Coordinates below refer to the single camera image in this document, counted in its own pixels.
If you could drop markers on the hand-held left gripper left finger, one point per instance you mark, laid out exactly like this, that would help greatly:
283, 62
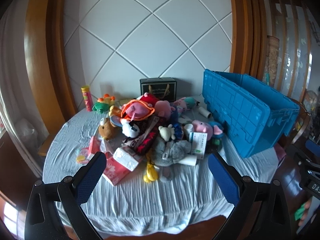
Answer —
91, 177

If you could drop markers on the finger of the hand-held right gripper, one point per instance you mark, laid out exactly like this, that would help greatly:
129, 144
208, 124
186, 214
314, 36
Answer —
313, 146

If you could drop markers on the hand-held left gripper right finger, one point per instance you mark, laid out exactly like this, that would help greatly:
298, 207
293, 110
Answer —
223, 180

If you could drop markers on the pink floral tissue pack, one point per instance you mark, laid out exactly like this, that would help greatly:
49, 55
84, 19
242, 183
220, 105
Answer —
113, 173

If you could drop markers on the small pink tissue packet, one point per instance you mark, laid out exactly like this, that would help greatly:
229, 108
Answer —
96, 145

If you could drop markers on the white tissue pack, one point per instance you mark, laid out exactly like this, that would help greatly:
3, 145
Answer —
126, 158

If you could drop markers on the white black dog plush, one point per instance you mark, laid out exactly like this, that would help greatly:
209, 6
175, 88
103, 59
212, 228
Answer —
130, 129

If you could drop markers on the blue plastic crate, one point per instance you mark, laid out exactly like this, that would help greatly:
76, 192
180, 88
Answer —
240, 115

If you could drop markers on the round cloth-covered desktop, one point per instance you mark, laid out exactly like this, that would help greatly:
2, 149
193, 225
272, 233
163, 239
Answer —
160, 205

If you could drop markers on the person's right hand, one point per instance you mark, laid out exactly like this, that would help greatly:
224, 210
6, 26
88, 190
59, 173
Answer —
309, 211

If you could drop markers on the white green medicine box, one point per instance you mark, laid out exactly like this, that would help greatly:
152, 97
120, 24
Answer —
198, 143

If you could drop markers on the brown bear plush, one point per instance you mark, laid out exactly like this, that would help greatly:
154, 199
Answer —
107, 131

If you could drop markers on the pink pig plush blue dress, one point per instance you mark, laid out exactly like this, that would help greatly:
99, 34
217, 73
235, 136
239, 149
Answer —
205, 127

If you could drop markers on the grey plush toy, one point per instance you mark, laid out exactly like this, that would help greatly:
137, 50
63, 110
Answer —
172, 152

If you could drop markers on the yellow plush toy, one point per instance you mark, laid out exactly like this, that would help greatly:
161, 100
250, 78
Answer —
150, 172

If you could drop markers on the white plastic bottle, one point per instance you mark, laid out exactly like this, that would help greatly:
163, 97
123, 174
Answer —
188, 131

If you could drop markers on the blue oval plush piece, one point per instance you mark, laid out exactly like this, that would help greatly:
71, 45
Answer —
116, 120

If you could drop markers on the blue fuzzy duster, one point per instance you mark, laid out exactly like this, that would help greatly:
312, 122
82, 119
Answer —
178, 130

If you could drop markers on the white lint roller refill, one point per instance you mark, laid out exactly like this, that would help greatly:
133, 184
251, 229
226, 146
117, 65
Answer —
205, 112

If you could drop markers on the small white plush toy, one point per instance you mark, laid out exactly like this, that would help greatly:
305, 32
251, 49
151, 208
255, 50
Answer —
167, 132

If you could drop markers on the green orange plush toy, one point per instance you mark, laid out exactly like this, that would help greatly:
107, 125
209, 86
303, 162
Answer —
102, 103

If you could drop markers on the yellow pink tube can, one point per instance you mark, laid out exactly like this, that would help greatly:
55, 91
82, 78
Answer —
86, 98

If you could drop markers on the orange pink plush toy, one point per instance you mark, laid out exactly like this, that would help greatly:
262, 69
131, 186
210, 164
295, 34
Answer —
136, 110

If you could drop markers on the pink teal plush toy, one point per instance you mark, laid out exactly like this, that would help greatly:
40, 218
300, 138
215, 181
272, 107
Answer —
186, 103

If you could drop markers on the large pink pig plush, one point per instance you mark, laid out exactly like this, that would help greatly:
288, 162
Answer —
163, 108

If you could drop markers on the red plush toy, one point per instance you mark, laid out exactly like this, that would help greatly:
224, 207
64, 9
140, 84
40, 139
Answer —
148, 98

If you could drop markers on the wooden lattice screen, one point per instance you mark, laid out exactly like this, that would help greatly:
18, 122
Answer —
292, 45

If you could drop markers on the black gift box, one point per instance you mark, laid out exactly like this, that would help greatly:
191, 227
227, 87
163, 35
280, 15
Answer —
158, 88

